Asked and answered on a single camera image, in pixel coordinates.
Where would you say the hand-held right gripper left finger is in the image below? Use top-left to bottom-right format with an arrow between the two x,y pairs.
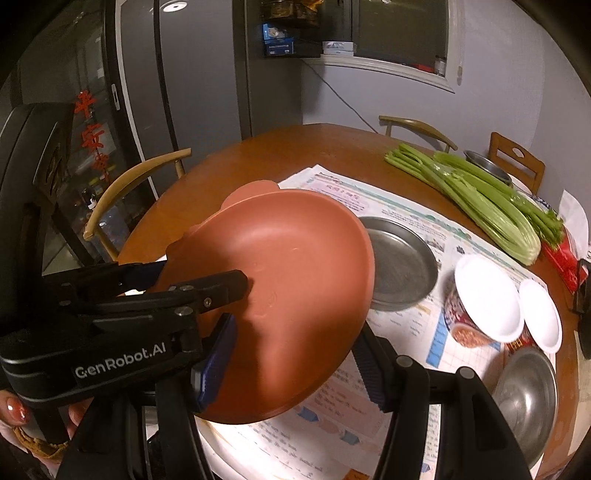
58,313 -> 238,480

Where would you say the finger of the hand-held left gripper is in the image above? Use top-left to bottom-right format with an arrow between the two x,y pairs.
60,270 -> 250,324
44,259 -> 169,301

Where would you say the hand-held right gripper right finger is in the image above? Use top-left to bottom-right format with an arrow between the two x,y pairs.
352,323 -> 532,480

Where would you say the terracotta pink plate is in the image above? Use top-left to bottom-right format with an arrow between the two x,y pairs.
148,180 -> 376,424

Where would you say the round metal plate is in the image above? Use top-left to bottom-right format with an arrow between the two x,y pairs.
358,216 -> 440,312

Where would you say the stainless steel bowl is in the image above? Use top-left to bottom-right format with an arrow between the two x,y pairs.
492,346 -> 559,469

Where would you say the small white bowl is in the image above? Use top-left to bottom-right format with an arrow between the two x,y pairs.
517,278 -> 564,355

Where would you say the person's left hand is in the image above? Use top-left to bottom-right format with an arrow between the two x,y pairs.
0,390 -> 93,462

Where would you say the printed newspaper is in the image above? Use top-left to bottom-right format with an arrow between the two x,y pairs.
139,164 -> 550,480

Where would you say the wooden chair curved back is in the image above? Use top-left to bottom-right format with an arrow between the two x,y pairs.
379,115 -> 459,153
83,148 -> 192,261

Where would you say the red printed paper bowl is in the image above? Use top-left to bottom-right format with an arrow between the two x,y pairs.
442,255 -> 527,348

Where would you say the red paper door decoration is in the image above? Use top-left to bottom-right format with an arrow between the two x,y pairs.
74,90 -> 112,185

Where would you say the celery bunch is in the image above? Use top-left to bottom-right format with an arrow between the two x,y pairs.
385,143 -> 542,266
431,151 -> 565,245

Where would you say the grey refrigerator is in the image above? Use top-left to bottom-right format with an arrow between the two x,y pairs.
104,0 -> 303,201

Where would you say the red tissue packet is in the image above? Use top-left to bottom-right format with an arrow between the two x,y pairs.
542,226 -> 583,294

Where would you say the small steel basin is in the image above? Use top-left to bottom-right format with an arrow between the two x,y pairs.
463,150 -> 514,185

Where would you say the wooden chair cutout back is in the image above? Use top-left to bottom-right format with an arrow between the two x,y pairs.
488,131 -> 546,195

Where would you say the blue box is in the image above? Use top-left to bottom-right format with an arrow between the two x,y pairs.
262,22 -> 296,58

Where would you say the white tissue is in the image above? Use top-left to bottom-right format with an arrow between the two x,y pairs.
558,189 -> 589,245

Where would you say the brown woven bracelet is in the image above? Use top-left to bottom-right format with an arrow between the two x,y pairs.
13,425 -> 70,463

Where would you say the thin black cable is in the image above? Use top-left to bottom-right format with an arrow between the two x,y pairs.
302,58 -> 377,132

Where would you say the window with white frame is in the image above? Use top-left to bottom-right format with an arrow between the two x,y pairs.
300,0 -> 458,93

